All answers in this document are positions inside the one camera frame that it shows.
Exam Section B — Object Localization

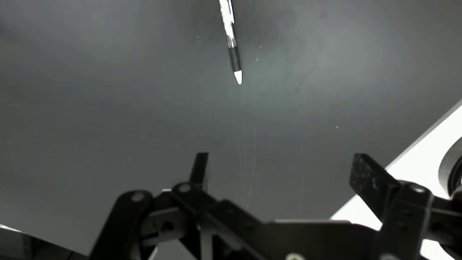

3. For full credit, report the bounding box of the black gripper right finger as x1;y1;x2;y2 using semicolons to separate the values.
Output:
350;152;462;260

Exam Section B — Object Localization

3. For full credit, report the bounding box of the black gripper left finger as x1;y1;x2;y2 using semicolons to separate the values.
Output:
89;152;265;260

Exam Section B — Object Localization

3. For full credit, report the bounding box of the white and black pen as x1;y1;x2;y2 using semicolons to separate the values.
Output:
219;0;245;87

